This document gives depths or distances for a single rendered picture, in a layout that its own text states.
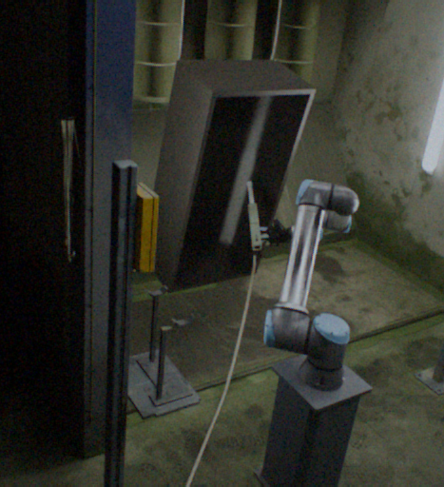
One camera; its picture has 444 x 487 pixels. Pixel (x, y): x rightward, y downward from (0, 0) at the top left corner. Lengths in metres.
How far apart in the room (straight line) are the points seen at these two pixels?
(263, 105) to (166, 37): 0.87
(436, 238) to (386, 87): 1.21
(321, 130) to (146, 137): 1.60
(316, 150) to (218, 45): 1.42
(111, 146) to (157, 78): 1.77
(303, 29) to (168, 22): 1.07
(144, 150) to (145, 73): 0.63
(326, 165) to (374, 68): 0.85
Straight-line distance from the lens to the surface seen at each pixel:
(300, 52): 4.65
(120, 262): 1.93
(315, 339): 2.53
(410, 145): 4.89
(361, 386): 2.72
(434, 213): 4.79
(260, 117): 3.53
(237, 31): 4.30
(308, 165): 5.16
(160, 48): 4.05
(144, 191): 1.88
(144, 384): 2.31
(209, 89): 2.84
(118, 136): 2.34
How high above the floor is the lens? 2.26
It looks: 26 degrees down
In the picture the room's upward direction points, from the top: 7 degrees clockwise
